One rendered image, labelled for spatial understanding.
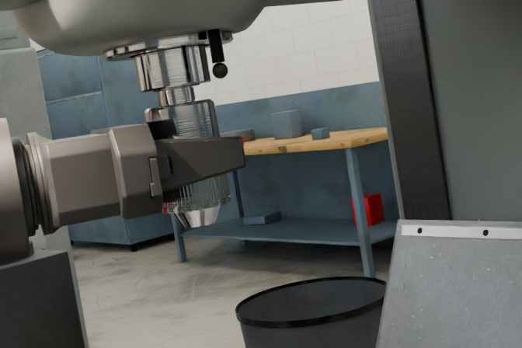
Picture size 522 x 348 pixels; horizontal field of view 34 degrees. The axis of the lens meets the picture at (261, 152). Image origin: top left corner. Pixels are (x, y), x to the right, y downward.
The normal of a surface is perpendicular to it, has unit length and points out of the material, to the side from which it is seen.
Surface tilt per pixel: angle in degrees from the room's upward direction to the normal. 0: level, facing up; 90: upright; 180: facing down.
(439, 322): 64
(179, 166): 90
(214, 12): 124
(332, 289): 86
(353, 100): 90
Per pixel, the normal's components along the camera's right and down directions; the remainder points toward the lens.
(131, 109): 0.63, -0.04
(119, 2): 0.11, 0.68
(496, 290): -0.76, -0.28
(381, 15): -0.76, 0.17
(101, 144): 0.22, -0.41
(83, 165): 0.32, 0.02
